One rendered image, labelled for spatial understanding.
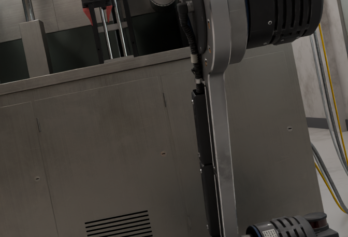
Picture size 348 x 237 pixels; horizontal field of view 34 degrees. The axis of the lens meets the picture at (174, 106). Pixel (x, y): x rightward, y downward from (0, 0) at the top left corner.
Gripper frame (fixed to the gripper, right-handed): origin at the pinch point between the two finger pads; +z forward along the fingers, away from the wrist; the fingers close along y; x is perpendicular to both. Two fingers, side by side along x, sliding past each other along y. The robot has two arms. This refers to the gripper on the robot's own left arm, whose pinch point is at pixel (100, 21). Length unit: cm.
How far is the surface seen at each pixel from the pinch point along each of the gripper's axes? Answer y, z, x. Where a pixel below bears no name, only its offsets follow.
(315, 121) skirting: -236, 298, -328
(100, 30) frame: -0.1, 12.2, -21.1
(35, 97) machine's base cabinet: 29.2, 25.8, -0.8
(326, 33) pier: -234, 174, -301
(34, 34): 28, 17, -43
